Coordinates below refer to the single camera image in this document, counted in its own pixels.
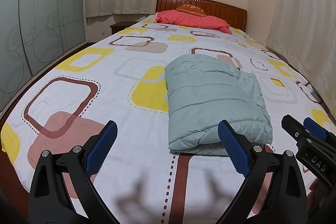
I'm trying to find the patterned white bed sheet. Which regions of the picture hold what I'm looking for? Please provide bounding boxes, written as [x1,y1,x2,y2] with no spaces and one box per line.
[1,16,335,223]

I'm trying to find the wooden nightstand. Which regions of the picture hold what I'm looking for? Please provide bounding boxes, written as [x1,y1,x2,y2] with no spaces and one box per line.
[110,21,143,35]

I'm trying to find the light green puffer jacket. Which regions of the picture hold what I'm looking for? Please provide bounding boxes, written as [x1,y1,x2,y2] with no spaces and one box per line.
[165,54,273,156]

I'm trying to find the right hand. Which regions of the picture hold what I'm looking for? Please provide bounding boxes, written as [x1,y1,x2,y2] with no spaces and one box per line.
[307,178,327,218]

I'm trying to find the wooden headboard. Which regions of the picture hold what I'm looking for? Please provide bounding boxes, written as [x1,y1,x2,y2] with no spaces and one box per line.
[156,0,247,31]

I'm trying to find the frosted glass wardrobe door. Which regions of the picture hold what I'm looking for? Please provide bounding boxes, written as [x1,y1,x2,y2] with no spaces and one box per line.
[1,0,85,108]

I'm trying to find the right beige curtain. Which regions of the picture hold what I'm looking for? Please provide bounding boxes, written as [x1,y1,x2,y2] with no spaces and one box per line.
[266,0,335,114]

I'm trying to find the red quilted pillow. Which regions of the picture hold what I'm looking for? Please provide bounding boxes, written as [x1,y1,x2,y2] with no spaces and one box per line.
[153,10,232,35]

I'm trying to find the orange small cushion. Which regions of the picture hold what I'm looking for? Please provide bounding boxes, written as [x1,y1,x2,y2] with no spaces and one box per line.
[176,4,206,17]

